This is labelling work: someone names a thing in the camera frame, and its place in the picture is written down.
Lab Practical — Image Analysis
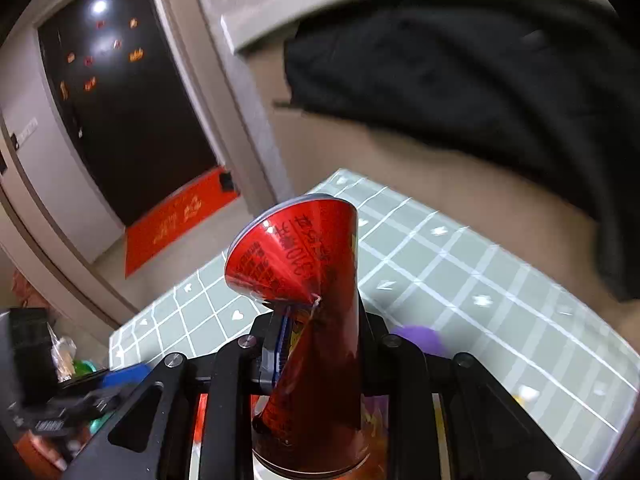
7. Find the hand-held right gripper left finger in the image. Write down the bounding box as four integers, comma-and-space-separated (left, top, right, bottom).
62, 310, 301, 480

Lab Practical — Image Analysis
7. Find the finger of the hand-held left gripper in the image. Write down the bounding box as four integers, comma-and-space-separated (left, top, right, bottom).
50, 365, 156, 411

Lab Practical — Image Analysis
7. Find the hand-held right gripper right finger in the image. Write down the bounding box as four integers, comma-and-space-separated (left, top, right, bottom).
357, 310, 583, 480

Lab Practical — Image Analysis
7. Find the crushed red can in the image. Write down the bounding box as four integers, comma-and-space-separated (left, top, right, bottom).
224, 195, 391, 480

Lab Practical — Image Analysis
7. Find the purple ball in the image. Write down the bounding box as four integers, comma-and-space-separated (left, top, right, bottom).
390, 325, 446, 358

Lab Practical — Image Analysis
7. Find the green checkered tablecloth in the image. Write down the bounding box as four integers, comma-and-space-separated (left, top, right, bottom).
109, 169, 636, 480

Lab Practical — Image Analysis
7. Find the red doormat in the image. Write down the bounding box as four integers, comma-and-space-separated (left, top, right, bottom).
125, 167, 241, 278

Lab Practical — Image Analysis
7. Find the black door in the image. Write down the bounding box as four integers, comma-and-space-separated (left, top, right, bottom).
37, 0, 226, 226

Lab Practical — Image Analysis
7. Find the black jacket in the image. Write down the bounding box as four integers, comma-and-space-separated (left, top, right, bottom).
284, 5, 640, 303

